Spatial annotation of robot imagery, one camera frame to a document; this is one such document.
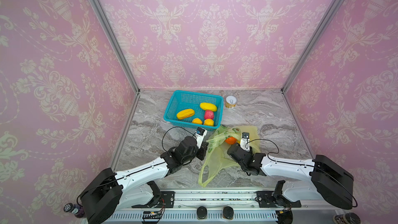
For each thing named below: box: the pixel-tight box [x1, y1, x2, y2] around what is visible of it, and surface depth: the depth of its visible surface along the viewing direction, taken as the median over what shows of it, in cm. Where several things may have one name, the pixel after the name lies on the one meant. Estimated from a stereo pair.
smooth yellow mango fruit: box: [199, 102, 218, 112], surface depth 108 cm
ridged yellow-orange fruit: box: [176, 108, 195, 120], surface depth 105 cm
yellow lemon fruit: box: [203, 118, 215, 127], surface depth 98 cm
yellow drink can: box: [225, 95, 237, 109], surface depth 109 cm
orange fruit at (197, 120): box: [191, 117, 203, 125], surface depth 99 cm
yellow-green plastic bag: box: [197, 125, 261, 188], surface depth 81 cm
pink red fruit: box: [204, 109, 215, 120], surface depth 102 cm
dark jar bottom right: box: [332, 212, 362, 224], surface depth 64 cm
